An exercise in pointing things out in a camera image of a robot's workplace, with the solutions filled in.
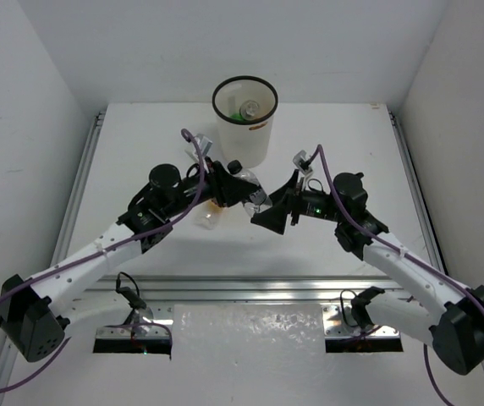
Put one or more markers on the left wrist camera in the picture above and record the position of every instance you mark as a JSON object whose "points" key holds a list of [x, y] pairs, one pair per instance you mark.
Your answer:
{"points": [[204, 146]]}

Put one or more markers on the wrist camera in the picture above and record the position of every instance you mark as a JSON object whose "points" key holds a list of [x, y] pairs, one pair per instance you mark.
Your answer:
{"points": [[301, 162], [204, 146]]}

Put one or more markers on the clear bottle with yellow cap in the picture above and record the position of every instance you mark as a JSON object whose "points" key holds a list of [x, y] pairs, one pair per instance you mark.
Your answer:
{"points": [[207, 219]]}

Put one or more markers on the left aluminium side rail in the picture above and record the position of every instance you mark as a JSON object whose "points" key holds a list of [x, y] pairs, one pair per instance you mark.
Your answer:
{"points": [[9, 352]]}

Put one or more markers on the green plastic bottle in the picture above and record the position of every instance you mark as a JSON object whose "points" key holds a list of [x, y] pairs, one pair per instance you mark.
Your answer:
{"points": [[236, 116]]}

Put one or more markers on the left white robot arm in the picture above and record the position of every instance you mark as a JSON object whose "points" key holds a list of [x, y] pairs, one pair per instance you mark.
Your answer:
{"points": [[32, 310]]}

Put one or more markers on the right aluminium side rail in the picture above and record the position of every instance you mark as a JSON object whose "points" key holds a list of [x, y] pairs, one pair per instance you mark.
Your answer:
{"points": [[411, 249]]}

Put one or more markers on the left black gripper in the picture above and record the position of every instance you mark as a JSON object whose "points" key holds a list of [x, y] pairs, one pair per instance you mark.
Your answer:
{"points": [[215, 183]]}

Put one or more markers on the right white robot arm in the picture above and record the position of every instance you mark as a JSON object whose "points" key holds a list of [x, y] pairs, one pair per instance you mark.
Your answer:
{"points": [[442, 313]]}

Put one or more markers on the aluminium front rail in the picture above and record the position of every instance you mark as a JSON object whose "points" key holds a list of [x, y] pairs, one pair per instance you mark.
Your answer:
{"points": [[99, 305]]}

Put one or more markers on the crushed clear bottle black cap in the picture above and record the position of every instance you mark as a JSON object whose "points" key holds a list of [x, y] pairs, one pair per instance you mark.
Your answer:
{"points": [[250, 110]]}

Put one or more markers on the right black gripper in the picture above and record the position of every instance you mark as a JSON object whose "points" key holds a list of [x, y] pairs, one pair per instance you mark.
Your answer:
{"points": [[276, 217]]}

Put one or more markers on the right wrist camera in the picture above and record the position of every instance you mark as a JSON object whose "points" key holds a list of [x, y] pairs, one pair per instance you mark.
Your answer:
{"points": [[301, 162]]}

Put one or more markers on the aluminium side rail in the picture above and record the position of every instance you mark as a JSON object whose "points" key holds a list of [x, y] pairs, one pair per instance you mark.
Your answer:
{"points": [[411, 249], [9, 352]]}

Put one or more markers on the orange bottle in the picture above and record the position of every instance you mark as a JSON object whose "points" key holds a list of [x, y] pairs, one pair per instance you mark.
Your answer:
{"points": [[214, 207]]}

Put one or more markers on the white bin with black rim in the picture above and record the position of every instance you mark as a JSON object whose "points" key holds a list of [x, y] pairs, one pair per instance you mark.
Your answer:
{"points": [[246, 142]]}

